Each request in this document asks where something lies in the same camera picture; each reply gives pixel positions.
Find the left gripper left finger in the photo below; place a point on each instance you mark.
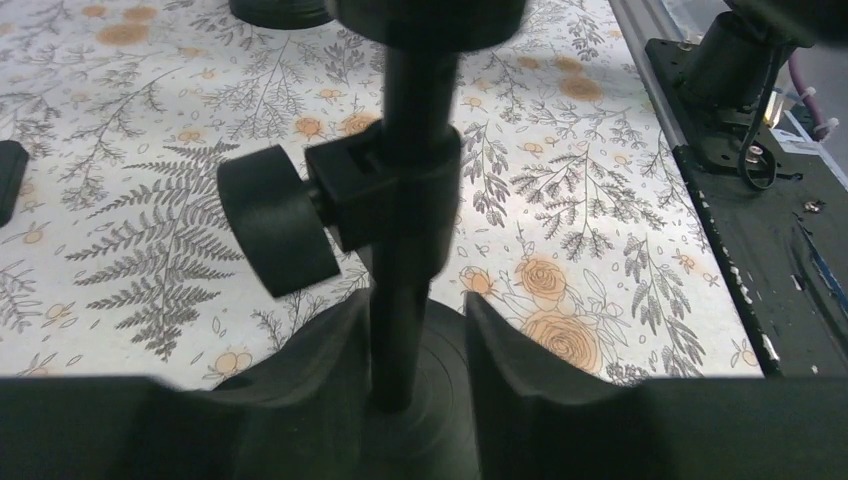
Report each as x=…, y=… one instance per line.
x=199, y=424

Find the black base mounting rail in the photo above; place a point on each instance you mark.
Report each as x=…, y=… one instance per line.
x=782, y=251

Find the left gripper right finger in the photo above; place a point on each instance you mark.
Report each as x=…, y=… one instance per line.
x=538, y=417

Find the floral table mat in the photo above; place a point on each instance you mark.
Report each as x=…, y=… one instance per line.
x=574, y=221

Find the black round-base phone stand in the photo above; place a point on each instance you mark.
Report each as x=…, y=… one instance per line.
x=281, y=14

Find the black folding phone stand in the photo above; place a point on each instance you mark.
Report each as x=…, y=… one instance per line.
x=14, y=159

